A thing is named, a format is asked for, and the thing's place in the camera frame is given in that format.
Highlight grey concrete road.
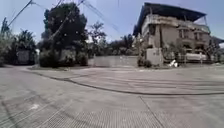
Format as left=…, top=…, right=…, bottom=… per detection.
left=0, top=63, right=224, bottom=128

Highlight large dark tree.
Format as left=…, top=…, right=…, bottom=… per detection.
left=37, top=2, right=90, bottom=68

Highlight beige multi-storey building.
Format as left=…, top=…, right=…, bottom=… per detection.
left=132, top=2, right=224, bottom=67

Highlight white vehicle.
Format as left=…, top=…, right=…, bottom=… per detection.
left=185, top=51, right=209, bottom=62

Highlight trees and bushes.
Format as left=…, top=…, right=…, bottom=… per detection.
left=0, top=17, right=38, bottom=67

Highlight grey concrete wall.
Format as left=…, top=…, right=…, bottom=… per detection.
left=87, top=54, right=140, bottom=69

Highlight overhead wires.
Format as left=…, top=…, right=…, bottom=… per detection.
left=6, top=0, right=122, bottom=41

